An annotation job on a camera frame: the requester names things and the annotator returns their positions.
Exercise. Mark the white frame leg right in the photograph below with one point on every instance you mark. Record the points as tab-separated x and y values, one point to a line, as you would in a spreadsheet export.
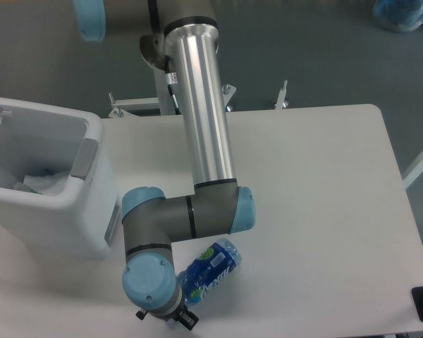
413	171

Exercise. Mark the white metal base frame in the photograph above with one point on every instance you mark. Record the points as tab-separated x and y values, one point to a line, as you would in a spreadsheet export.
120	108

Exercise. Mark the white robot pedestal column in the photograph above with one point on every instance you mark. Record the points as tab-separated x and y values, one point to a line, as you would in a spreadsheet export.
162	91

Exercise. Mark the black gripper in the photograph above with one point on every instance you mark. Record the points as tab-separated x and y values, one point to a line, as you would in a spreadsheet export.
184	316

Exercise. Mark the white plastic trash can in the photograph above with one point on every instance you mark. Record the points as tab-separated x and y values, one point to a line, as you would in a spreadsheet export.
80	221

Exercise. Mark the clear plastic bag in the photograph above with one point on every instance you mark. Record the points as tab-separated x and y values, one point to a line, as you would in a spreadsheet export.
48	185

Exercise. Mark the blue plastic bag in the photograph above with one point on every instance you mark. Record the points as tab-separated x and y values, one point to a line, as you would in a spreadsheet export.
399	16

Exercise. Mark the blue labelled plastic bottle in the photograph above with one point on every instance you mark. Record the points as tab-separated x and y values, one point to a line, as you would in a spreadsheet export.
206	271

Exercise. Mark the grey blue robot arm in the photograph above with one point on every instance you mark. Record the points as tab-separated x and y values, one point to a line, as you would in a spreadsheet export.
180	37

